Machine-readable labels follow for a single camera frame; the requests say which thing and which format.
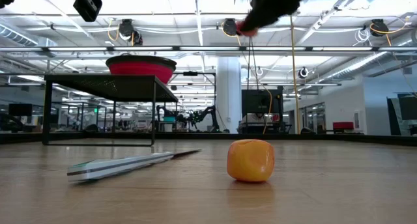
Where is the red collapsible bowl grey rim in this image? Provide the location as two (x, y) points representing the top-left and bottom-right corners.
(105, 54), (178, 85)

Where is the knife with blue-white handle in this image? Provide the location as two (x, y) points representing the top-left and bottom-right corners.
(66, 148), (203, 183)

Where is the white pillar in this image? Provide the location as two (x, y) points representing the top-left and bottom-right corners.
(216, 56), (242, 134)

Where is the black perforated metal shelf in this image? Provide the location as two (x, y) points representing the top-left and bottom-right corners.
(41, 73), (180, 147)

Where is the black monitor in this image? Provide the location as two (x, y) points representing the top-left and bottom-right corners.
(240, 89), (284, 116)

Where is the person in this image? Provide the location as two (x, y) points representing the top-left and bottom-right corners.
(238, 112), (274, 134)

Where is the red-topped black cart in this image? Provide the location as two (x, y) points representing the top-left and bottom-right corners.
(332, 120), (355, 134)

